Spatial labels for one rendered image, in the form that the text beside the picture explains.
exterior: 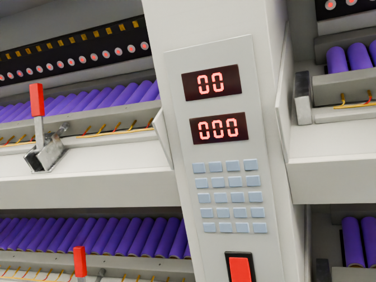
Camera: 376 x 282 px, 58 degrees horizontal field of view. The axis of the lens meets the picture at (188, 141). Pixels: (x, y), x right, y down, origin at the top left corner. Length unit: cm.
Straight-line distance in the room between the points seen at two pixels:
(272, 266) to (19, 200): 29
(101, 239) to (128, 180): 21
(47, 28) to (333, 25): 42
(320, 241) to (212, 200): 19
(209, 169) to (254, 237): 7
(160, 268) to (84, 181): 15
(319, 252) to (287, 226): 15
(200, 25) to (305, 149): 13
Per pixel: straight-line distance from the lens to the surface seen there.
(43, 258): 56
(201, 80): 27
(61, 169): 38
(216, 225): 30
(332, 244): 45
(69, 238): 57
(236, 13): 27
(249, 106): 26
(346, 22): 43
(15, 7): 62
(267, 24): 26
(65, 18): 59
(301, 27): 46
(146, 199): 34
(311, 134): 30
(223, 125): 27
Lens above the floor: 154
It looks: 12 degrees down
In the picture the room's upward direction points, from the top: 10 degrees counter-clockwise
